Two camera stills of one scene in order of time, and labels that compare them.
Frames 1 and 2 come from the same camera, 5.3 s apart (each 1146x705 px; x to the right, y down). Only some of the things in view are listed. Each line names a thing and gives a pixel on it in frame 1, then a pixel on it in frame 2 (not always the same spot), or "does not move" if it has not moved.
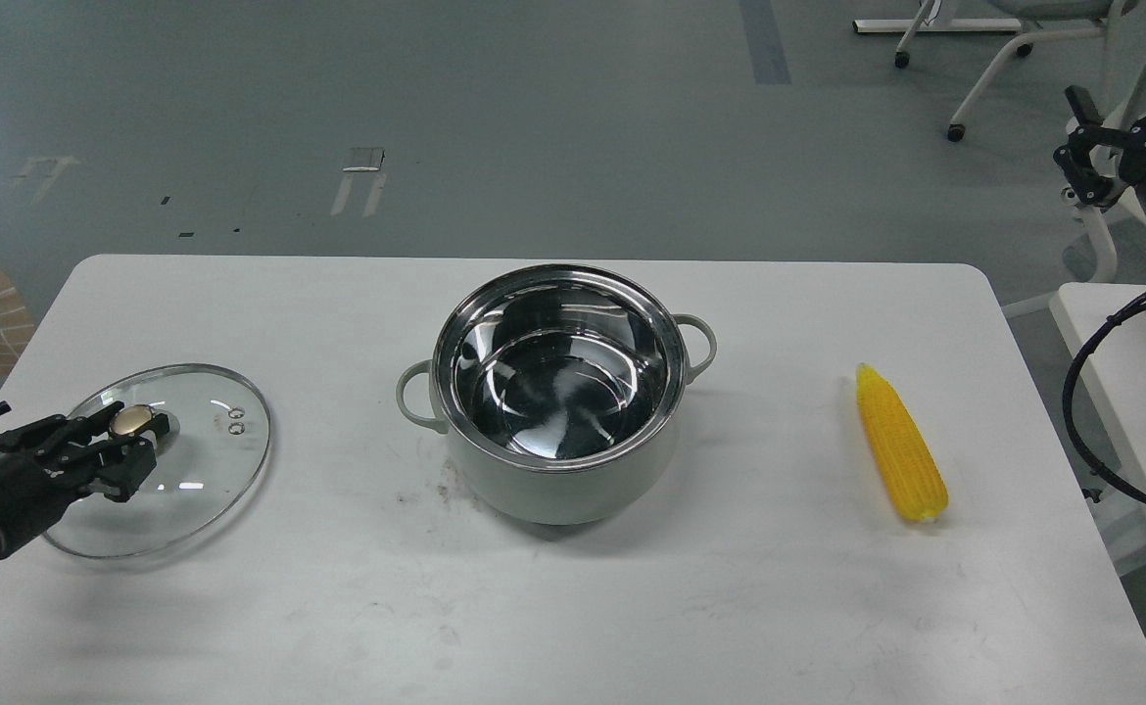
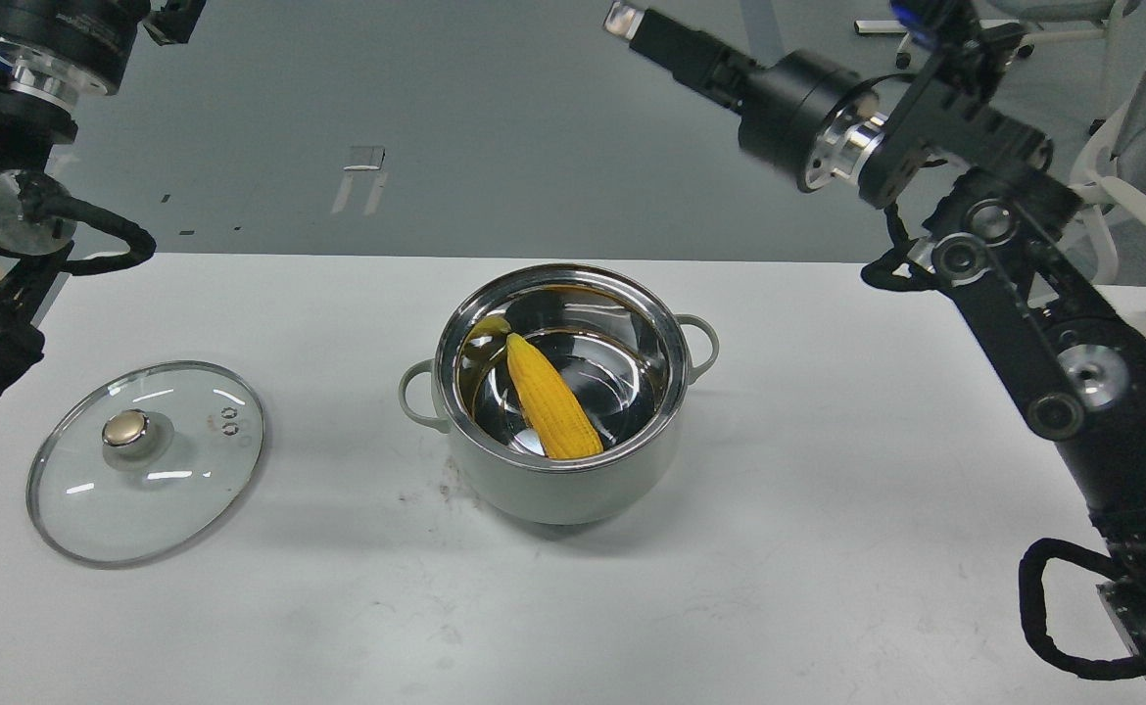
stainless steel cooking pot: [558, 387] does not move
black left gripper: [23, 491] to [69, 51]
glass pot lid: [206, 466] does not move
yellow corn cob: [910, 464] to [562, 430]
